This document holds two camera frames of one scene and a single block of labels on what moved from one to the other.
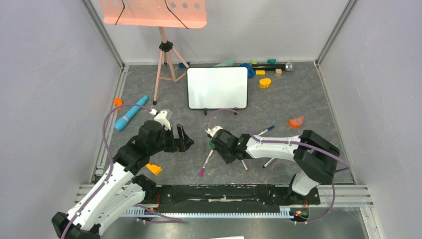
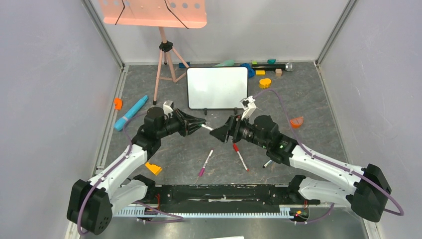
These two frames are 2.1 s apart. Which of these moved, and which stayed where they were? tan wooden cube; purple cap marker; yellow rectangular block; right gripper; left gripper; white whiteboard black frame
Moved: left gripper; right gripper
Stayed: tan wooden cube; white whiteboard black frame; purple cap marker; yellow rectangular block
